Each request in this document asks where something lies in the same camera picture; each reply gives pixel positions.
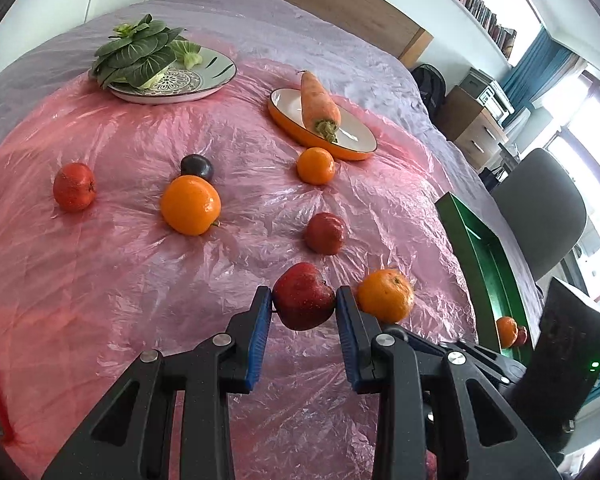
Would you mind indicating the pink plastic sheet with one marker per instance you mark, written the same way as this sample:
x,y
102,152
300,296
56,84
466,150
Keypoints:
x,y
130,285

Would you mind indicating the teal curtain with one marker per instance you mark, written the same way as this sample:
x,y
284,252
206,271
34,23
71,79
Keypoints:
x,y
525,72

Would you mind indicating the bumpy orange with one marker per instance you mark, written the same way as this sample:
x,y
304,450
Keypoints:
x,y
385,295

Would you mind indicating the grey chair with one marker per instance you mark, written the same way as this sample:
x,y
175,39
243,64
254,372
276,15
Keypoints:
x,y
540,210

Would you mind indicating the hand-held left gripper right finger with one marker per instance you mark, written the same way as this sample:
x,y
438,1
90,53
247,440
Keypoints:
x,y
347,340

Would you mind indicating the patterned white plate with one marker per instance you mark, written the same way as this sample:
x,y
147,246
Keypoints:
x,y
205,72

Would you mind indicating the row of books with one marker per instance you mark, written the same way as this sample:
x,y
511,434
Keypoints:
x,y
475,2

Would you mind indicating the black backpack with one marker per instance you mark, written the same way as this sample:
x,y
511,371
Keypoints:
x,y
428,90

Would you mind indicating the orange oval dish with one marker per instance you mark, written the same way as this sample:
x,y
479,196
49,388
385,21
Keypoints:
x,y
352,135

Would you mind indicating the small tangerine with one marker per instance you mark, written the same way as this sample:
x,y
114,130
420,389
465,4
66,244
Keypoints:
x,y
315,165

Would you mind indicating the grey printer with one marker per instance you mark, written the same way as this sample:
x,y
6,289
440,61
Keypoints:
x,y
490,92

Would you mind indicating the bok choy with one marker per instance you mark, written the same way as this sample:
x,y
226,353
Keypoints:
x,y
135,55

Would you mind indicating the red apple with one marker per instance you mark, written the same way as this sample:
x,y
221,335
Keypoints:
x,y
74,186
304,296
521,335
325,233

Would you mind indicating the green tray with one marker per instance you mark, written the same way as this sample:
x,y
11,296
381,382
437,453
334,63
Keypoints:
x,y
485,260

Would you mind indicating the wooden drawer cabinet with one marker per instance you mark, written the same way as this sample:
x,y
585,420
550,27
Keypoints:
x,y
472,130

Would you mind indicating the dark purple plum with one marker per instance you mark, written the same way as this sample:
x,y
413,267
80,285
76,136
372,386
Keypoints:
x,y
197,166

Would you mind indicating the purple bed sheet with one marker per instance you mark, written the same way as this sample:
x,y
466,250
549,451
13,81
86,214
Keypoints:
x,y
280,25

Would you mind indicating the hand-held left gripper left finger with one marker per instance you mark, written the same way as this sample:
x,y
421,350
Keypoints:
x,y
261,340

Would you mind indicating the large smooth orange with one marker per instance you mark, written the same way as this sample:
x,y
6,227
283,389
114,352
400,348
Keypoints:
x,y
190,205

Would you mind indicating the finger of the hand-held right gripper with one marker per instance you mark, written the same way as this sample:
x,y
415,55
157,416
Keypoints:
x,y
490,360

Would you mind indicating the carrot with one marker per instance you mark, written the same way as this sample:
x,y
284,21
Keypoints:
x,y
317,102

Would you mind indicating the window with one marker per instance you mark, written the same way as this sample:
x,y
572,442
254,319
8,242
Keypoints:
x,y
595,125

